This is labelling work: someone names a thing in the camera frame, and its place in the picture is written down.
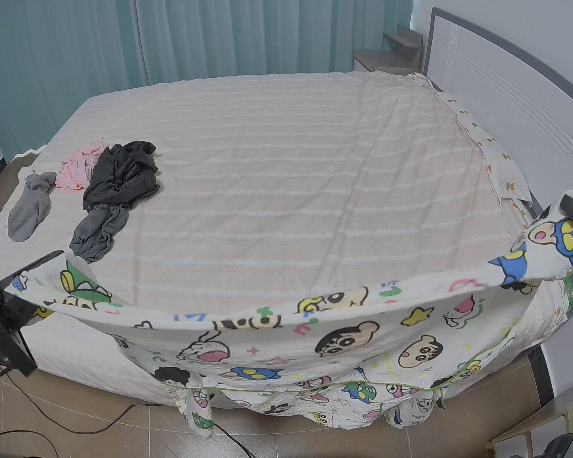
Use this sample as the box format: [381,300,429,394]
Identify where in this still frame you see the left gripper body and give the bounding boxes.
[0,261,38,377]

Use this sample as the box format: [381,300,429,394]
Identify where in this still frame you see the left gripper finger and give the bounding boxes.
[0,250,66,293]

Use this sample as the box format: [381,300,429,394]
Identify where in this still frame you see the white printed pyjama top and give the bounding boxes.
[11,190,573,433]

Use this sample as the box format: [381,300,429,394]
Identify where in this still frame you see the bed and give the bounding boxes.
[0,7,573,414]

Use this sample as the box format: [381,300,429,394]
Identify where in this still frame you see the grey and white garment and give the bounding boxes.
[8,171,58,243]

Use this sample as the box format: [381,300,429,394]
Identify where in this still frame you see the dark grey garment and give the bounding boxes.
[69,205,130,263]

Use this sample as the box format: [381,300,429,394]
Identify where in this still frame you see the white printed pillow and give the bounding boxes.
[408,72,442,95]
[438,90,534,205]

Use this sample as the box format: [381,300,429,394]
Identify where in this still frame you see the pink garment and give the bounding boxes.
[55,135,110,192]

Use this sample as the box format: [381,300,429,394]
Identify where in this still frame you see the black garment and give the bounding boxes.
[82,140,160,211]

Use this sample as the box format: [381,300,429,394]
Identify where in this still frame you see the white wooden bedside table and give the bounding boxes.
[492,377,573,458]

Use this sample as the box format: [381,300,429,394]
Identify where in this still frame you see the grey bedside table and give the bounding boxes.
[353,23,423,73]

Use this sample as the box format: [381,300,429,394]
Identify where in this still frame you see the blue-green curtain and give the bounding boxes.
[0,0,416,161]

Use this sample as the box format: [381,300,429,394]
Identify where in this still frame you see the black cable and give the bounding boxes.
[0,401,170,447]
[212,423,257,458]

